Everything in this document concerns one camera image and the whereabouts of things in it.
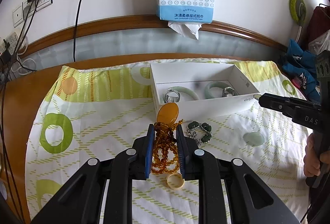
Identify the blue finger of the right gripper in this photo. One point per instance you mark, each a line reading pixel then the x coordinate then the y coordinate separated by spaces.
pixel 285 105

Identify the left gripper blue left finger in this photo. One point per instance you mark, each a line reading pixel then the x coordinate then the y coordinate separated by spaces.
pixel 148 150

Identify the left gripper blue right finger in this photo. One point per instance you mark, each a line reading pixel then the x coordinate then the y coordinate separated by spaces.
pixel 180 150

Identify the amber oval pendant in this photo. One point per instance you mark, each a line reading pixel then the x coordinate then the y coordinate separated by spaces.
pixel 168 114

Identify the round pale jade disc pendant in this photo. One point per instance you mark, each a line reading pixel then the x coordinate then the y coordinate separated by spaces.
pixel 254 138

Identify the large pale jade bangle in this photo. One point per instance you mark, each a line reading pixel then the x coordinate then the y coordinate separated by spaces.
pixel 173 94

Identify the small green jade bangle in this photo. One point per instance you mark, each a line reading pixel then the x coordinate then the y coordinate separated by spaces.
pixel 227 90

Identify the right hand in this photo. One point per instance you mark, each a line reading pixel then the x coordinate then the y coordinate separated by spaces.
pixel 311 161

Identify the blue cloth bag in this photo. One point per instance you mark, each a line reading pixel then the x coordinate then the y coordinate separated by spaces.
pixel 300 67

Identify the white vivo cardboard box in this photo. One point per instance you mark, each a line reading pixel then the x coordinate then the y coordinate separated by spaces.
pixel 195 76

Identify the green patterned white cloth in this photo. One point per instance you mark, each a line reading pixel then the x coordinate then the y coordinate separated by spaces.
pixel 98 113

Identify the white power strip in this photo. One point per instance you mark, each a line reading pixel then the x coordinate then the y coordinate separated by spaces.
pixel 9 43

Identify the wooden headboard rail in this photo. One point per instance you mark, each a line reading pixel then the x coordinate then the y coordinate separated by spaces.
pixel 143 22

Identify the green round wall hook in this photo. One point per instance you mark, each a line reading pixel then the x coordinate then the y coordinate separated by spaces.
pixel 298 11

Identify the white wall socket panel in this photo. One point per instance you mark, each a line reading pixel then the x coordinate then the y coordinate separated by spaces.
pixel 25 10

